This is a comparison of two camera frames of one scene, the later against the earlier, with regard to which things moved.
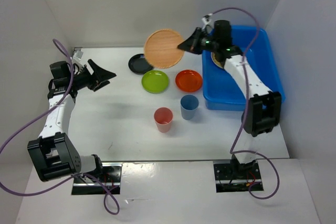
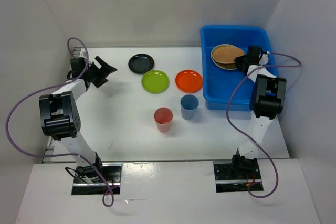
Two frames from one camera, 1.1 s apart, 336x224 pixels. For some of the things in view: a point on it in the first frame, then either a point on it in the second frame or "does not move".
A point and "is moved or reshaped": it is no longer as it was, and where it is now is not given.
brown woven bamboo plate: x=160 y=49 is moved or reshaped
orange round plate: x=188 y=80 does not move
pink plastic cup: x=163 y=117 does not move
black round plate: x=138 y=64 does not move
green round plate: x=155 y=81 does not move
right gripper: x=191 y=44 → x=237 y=61
